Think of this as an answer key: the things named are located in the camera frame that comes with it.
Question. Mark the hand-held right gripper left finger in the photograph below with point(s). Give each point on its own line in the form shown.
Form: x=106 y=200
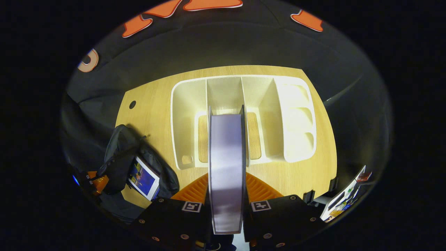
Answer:
x=167 y=219

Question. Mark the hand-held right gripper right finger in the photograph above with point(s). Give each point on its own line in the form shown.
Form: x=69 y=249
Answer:
x=278 y=223

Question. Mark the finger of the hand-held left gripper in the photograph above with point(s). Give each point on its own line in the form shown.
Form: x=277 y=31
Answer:
x=99 y=183

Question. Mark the black schoolbag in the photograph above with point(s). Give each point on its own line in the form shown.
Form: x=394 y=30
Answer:
x=120 y=153

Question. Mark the blue book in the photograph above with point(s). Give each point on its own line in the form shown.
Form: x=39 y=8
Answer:
x=143 y=177

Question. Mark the grey portrait book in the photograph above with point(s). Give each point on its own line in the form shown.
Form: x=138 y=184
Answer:
x=227 y=167

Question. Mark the white bookshelf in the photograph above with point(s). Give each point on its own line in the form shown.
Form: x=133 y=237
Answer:
x=223 y=94

